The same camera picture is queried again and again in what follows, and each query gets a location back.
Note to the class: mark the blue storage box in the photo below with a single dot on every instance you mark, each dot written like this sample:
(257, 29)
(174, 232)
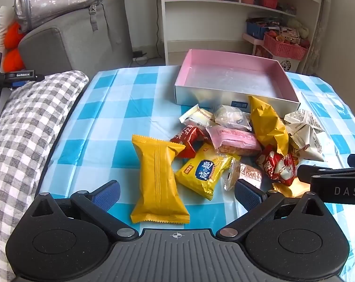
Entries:
(256, 30)

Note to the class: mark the grey patterned backpack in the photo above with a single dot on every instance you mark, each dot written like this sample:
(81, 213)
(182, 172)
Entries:
(54, 0)

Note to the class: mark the white pillow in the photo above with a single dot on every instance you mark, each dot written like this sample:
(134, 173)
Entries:
(4, 26)

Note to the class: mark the red and white snack packet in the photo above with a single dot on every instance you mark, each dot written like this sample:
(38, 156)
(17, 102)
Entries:
(276, 164)

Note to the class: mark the pink and silver cardboard box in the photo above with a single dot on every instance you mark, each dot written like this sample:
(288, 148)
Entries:
(224, 79)

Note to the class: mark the clear white pastry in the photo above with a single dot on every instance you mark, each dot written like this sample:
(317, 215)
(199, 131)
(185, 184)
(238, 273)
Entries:
(230, 117)

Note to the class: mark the small red basket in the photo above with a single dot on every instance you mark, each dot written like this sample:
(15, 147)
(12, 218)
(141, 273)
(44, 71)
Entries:
(268, 2)

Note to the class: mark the small orange snack packet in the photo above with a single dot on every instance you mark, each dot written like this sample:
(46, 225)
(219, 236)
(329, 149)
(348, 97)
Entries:
(286, 189)

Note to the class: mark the white bookshelf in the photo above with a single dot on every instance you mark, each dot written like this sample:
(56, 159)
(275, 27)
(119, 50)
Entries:
(201, 20)

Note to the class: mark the beige curtain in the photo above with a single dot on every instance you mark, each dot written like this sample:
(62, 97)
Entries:
(320, 35)

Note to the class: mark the dark red snack packet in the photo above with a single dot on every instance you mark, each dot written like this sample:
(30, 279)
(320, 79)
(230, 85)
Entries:
(189, 138)

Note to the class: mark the large red basket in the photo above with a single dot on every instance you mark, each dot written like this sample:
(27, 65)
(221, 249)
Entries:
(283, 48)

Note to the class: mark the cream snack packet red stripe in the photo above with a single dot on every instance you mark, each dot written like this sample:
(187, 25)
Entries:
(196, 116)

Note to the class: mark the white patterned bin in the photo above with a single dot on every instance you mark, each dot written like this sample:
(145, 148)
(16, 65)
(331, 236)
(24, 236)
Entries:
(289, 65)

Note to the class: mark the pink stool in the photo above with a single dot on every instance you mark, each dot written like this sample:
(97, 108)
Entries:
(254, 42)

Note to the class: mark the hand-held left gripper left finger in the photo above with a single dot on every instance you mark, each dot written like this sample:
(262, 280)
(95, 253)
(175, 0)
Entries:
(107, 196)

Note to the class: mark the grey checked cushion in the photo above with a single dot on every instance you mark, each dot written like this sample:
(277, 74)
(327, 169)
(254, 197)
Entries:
(24, 141)

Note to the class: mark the white text-printed snack packet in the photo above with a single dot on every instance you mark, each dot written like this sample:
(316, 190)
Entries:
(302, 117)

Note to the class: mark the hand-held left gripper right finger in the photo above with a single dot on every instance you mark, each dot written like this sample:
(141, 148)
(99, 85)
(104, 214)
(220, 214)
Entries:
(248, 195)

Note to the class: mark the black device on stand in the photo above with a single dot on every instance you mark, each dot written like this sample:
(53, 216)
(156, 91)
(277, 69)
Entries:
(18, 75)

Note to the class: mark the pink snack packet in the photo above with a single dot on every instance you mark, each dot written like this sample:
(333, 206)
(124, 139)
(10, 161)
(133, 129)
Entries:
(236, 139)

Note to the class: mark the blue checked tablecloth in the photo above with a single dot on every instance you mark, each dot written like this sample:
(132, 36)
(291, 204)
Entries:
(121, 117)

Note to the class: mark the orange plush toy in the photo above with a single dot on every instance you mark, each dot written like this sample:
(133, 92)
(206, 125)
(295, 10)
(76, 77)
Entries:
(13, 44)

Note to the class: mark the clear brown biscuit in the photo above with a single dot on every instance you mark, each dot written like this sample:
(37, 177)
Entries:
(248, 173)

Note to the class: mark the grey sofa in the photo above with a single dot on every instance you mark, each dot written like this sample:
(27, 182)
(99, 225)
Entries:
(77, 50)

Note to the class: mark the white snack packet nut picture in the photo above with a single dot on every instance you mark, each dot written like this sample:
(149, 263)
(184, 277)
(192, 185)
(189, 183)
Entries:
(306, 141)

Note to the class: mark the large plain yellow snack packet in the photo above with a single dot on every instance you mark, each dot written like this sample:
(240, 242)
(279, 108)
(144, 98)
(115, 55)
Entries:
(157, 179)

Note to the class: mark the yellow snack packet blue label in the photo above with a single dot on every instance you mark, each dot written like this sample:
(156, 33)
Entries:
(201, 173)

